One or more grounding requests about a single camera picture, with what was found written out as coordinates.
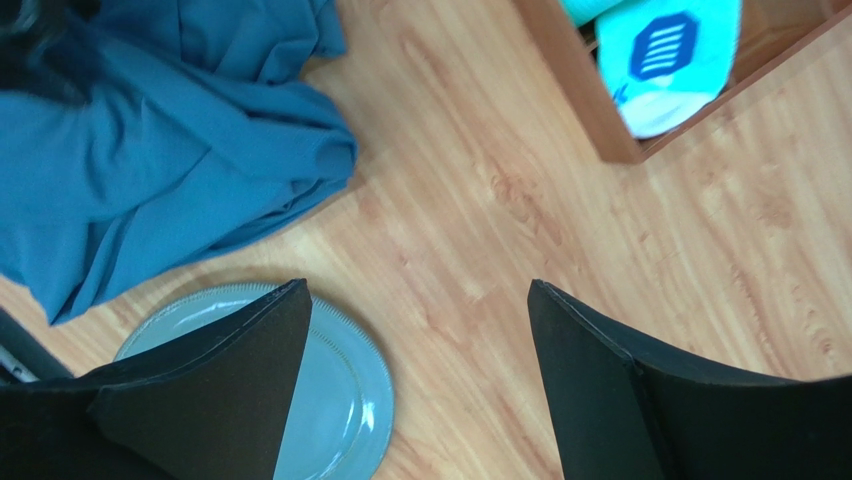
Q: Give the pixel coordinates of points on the wooden compartment tray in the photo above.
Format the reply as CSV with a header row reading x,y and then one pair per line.
x,y
773,34

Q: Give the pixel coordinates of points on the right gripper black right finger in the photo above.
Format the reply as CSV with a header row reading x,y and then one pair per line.
x,y
625,405

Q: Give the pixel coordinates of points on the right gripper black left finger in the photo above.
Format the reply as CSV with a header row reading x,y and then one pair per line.
x,y
211,404

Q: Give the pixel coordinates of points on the teal white sock right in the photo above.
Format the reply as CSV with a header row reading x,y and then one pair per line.
x,y
664,61

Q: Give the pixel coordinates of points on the grey round plate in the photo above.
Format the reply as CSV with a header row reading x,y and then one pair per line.
x,y
342,413

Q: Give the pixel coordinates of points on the blue crumpled cloth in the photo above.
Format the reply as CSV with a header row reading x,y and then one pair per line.
x,y
141,136

